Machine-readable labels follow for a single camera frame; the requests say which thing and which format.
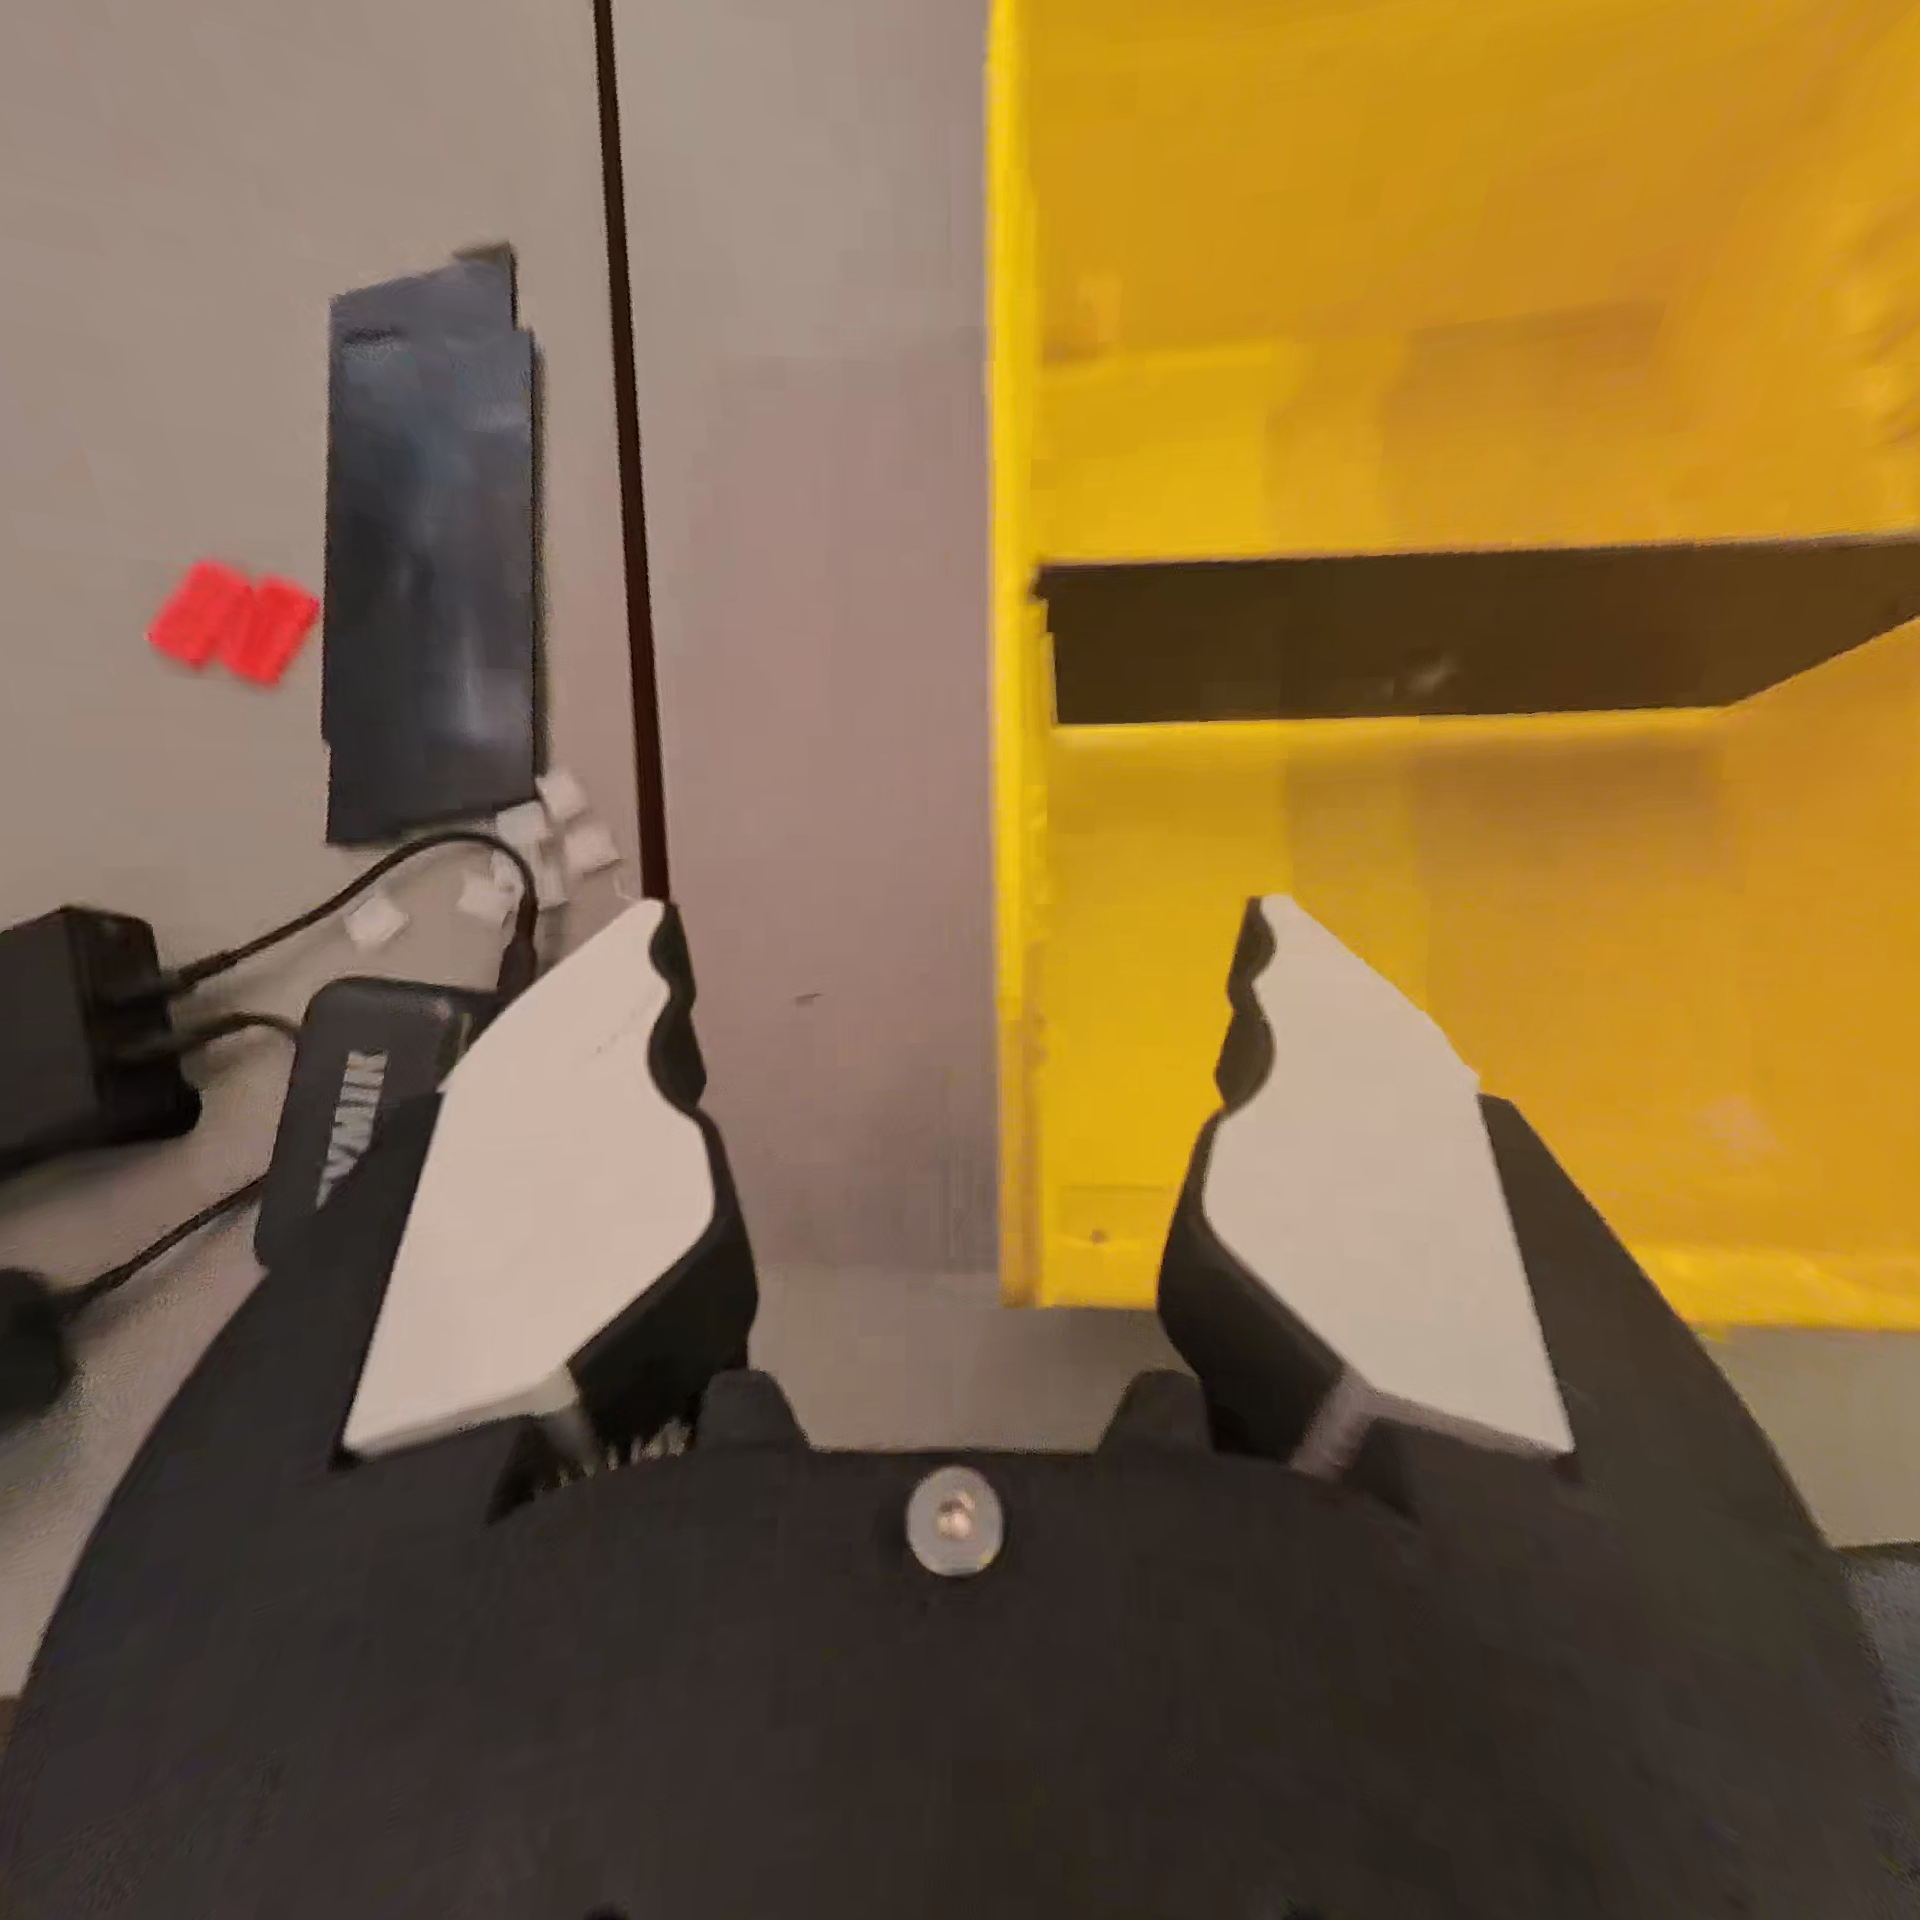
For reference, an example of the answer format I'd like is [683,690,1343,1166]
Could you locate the black power adapter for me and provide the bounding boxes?
[0,902,204,1179]

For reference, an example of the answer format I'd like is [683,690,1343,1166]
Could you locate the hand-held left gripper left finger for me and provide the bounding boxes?
[343,896,759,1470]

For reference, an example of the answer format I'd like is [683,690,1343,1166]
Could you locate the black bin divider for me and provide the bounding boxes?
[1030,532,1920,728]

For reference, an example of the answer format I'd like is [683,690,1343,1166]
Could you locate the black printed charger box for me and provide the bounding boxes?
[251,978,483,1272]

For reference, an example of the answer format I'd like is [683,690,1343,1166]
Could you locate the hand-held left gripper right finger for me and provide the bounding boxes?
[1153,894,1579,1483]

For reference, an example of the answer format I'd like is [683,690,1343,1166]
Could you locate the scattered white plastic clips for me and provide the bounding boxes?
[343,772,624,951]

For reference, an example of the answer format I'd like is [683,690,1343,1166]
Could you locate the yellow plastic bin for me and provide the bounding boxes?
[987,0,1920,1338]

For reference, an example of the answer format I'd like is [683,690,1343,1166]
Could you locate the red tape piece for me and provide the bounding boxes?
[143,559,321,692]

